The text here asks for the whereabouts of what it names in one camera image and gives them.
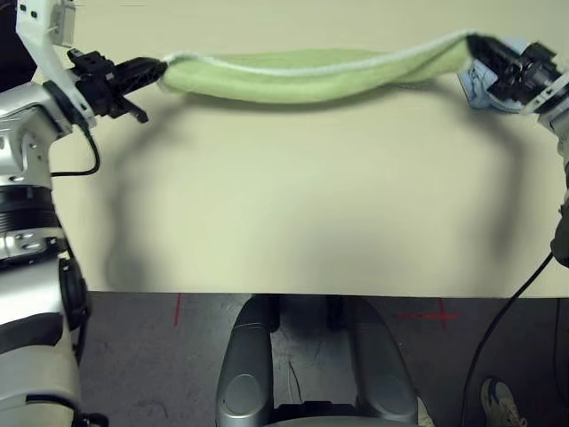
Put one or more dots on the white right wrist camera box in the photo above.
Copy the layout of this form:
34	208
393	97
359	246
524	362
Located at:
551	100

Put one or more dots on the beige robot torso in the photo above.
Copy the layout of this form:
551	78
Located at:
311	416

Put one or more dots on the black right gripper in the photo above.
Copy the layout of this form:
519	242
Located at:
533	75

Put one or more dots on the grey bystander shoe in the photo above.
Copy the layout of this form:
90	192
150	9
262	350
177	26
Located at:
500	400

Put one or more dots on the grey robot leg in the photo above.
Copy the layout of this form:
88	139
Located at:
246	356
382	356

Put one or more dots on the grey robot left leg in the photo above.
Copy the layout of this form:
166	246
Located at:
246	356

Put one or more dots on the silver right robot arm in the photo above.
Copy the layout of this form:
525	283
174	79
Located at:
562	240

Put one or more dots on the green terry towel white trim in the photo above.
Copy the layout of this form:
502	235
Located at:
289	80

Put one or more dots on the grey robot right leg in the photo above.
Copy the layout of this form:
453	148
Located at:
382	356

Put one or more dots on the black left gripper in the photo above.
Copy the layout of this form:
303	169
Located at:
98	84

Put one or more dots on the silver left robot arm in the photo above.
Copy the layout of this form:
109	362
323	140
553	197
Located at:
26	311

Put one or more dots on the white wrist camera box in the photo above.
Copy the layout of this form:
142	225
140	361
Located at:
551	100
37	44

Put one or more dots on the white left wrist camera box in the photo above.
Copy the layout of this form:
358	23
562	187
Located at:
37	44

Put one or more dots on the light blue folded towel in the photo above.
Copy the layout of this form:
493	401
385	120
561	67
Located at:
473	84

